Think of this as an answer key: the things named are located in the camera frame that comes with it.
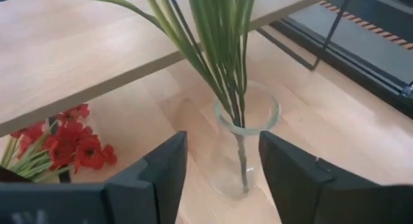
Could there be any wooden shelf with black frame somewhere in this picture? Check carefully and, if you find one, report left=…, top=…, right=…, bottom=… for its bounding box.
left=0, top=0, right=352, bottom=185

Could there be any black aluminium rig frame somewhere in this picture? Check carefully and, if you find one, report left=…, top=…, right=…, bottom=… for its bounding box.
left=270, top=16, right=413, bottom=119

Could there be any clear glass vase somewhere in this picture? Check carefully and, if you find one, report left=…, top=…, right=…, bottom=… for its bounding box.
left=209, top=80, right=281, bottom=199

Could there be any red artificial flower stem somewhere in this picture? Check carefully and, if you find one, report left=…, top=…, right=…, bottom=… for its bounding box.
left=0, top=103, right=119, bottom=185

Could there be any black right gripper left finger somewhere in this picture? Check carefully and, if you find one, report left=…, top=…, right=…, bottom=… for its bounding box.
left=0, top=130, right=188, bottom=224

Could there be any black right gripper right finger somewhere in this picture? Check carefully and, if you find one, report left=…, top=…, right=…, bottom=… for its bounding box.
left=258, top=130, right=413, bottom=224

